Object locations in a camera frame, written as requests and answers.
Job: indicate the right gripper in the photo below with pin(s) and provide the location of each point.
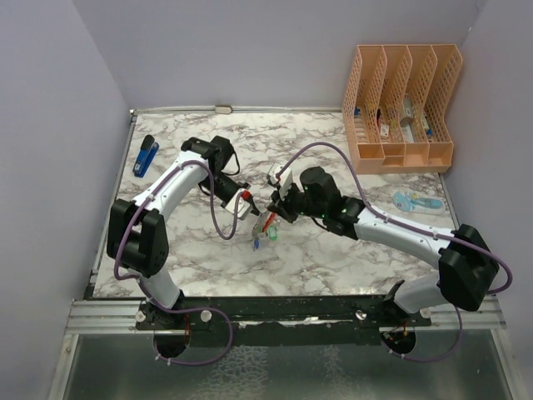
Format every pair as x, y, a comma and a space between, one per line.
281, 207

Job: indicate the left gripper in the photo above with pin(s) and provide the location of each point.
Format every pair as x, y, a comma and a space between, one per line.
255, 210

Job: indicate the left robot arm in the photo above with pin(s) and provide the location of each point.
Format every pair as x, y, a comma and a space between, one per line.
137, 230

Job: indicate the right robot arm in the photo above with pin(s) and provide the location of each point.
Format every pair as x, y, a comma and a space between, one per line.
463, 270

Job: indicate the green tag key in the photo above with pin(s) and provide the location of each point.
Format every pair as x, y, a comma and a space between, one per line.
272, 231

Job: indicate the light blue packaged item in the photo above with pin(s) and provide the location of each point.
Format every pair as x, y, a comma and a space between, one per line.
412, 202

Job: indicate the white table edge clip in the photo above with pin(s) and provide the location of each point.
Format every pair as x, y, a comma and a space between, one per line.
223, 109

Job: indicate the peach plastic file organizer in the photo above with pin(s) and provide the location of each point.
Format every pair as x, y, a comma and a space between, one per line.
395, 104

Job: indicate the blue stapler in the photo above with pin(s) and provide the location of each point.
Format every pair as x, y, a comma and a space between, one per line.
147, 152

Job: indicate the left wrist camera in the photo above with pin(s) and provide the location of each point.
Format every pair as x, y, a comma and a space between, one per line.
241, 204

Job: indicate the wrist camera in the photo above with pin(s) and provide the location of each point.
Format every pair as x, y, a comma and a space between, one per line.
241, 204
281, 178

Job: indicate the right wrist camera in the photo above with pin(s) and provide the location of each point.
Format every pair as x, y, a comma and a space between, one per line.
281, 178

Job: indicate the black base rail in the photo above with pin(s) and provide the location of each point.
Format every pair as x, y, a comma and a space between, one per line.
276, 321

